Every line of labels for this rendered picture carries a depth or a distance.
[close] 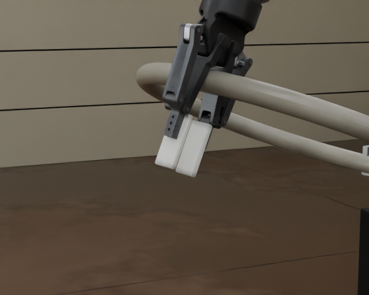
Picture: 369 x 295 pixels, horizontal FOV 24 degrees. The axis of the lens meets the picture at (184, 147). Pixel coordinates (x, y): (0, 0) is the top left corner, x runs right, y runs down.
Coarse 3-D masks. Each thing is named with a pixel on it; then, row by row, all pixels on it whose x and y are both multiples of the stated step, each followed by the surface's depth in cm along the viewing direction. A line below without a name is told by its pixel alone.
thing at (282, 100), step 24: (144, 72) 116; (168, 72) 110; (216, 72) 105; (240, 96) 103; (264, 96) 102; (288, 96) 101; (240, 120) 145; (312, 120) 101; (336, 120) 101; (360, 120) 101; (288, 144) 146; (312, 144) 146; (360, 168) 141
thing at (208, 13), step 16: (208, 0) 105; (224, 0) 104; (240, 0) 104; (256, 0) 105; (208, 16) 105; (224, 16) 105; (240, 16) 104; (256, 16) 106; (208, 32) 104; (224, 32) 106; (240, 32) 108; (208, 48) 105; (240, 48) 109; (224, 64) 108
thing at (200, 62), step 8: (224, 40) 105; (216, 48) 105; (224, 48) 105; (200, 56) 105; (216, 56) 105; (200, 64) 105; (208, 64) 105; (192, 72) 105; (200, 72) 104; (208, 72) 105; (192, 80) 104; (200, 80) 104; (192, 88) 104; (200, 88) 105; (192, 96) 104; (168, 104) 105; (184, 104) 103; (192, 104) 104; (184, 112) 103
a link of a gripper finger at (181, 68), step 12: (180, 36) 103; (192, 36) 102; (180, 48) 103; (192, 48) 102; (180, 60) 103; (192, 60) 102; (180, 72) 102; (168, 84) 103; (180, 84) 102; (180, 96) 102
